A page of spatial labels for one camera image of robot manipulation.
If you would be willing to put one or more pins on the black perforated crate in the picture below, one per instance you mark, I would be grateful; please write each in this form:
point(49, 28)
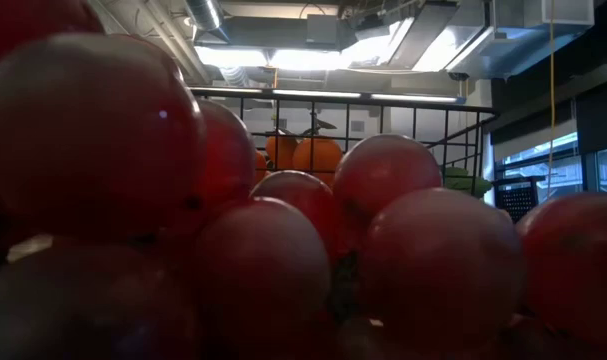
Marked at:
point(518, 200)

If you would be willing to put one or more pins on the grey ceiling box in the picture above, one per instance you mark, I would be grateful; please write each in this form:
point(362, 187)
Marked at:
point(322, 29)

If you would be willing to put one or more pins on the tangerine cluster with leaves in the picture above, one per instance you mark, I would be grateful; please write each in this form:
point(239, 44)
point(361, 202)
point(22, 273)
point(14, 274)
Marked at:
point(318, 156)

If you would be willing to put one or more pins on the black window blind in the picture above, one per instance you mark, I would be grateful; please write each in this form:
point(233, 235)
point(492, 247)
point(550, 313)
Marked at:
point(600, 125)

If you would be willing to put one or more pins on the dark red grape bunch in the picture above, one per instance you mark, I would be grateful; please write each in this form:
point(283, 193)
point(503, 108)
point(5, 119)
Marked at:
point(83, 140)

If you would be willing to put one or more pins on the bright ceiling light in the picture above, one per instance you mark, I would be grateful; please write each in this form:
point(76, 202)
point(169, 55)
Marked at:
point(308, 59)

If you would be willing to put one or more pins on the silver round ceiling duct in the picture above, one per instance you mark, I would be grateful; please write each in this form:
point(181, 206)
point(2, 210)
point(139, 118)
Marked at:
point(205, 12)

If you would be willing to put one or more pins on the glass window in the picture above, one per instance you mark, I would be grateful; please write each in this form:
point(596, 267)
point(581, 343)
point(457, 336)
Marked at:
point(563, 172)

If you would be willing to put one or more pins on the grey slanted ceiling panel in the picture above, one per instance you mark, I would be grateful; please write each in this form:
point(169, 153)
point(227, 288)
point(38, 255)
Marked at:
point(423, 35)

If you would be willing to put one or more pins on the short green cucumber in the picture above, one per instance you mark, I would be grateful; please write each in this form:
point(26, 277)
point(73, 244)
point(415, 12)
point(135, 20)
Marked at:
point(463, 186)

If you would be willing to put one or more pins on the white ceiling air unit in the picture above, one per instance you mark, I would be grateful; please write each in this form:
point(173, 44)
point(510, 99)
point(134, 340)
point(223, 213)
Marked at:
point(508, 45)

